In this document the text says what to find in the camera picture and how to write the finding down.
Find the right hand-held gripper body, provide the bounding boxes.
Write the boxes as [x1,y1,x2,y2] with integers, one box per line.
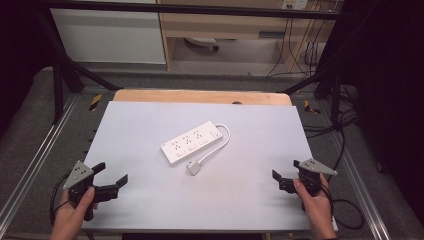
[279,158,338,198]

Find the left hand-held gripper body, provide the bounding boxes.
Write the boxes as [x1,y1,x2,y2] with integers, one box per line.
[63,160,120,222]

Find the white power strip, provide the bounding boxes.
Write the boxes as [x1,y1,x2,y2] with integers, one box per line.
[159,120,224,166]

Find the person's right hand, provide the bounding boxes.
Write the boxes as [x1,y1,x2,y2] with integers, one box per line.
[293,173,336,232]

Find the person's left hand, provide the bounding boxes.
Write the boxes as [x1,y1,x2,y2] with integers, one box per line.
[51,186,99,232]

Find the white power plug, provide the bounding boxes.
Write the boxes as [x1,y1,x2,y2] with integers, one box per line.
[186,161,202,177]

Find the black curtain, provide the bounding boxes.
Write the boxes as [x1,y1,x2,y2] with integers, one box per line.
[314,0,424,229]
[0,0,59,136]

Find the wooden table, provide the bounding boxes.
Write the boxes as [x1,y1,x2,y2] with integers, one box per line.
[112,88,293,107]

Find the white cabinet panel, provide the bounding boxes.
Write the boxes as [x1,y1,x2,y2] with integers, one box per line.
[49,0,167,65]

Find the white chair base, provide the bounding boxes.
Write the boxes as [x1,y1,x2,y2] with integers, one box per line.
[184,36,221,52]

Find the light wooden desk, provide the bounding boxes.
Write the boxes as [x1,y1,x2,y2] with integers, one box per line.
[156,0,336,72]

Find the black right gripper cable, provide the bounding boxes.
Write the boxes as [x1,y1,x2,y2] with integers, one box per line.
[308,173,366,231]

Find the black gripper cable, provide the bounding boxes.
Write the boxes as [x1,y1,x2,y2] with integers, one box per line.
[308,173,366,231]
[48,172,72,228]

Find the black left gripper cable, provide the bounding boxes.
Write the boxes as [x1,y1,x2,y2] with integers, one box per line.
[48,172,72,228]

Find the aluminium floor rail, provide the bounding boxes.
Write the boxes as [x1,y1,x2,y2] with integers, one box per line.
[0,94,79,228]
[327,124,392,240]

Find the bundle of black floor cables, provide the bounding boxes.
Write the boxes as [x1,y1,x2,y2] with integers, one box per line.
[302,83,361,173]

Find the white power strip cable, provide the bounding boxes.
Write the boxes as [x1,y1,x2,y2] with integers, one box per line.
[197,123,232,165]

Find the black metal frame post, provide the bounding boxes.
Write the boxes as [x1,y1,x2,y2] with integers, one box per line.
[52,62,65,125]
[330,71,342,127]

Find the black metal frame strut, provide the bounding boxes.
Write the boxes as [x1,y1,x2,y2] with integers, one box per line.
[281,64,338,96]
[34,8,124,93]

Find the hanging black desk cables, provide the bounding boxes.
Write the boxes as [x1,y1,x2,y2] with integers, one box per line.
[265,14,323,78]

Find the white wall outlet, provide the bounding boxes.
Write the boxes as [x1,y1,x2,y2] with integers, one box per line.
[281,0,310,11]

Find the black metal frame bar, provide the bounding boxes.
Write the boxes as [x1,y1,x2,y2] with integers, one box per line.
[32,0,346,21]

